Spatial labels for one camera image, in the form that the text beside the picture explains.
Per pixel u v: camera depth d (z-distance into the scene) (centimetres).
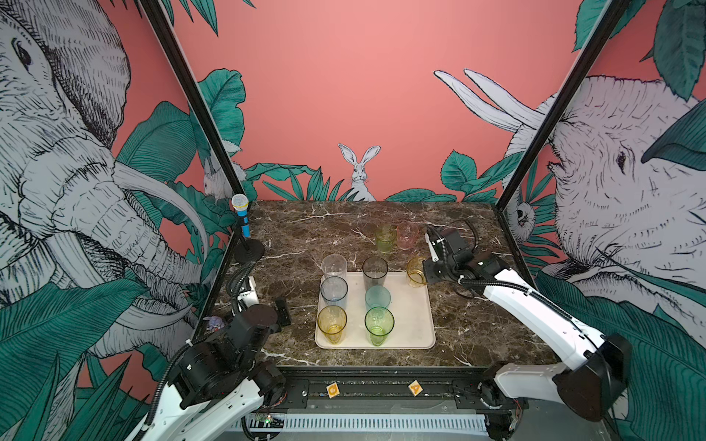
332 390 74
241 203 87
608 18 70
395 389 75
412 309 91
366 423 70
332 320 80
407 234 107
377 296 88
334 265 101
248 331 45
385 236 108
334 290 86
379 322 76
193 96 85
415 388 75
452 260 58
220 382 43
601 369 38
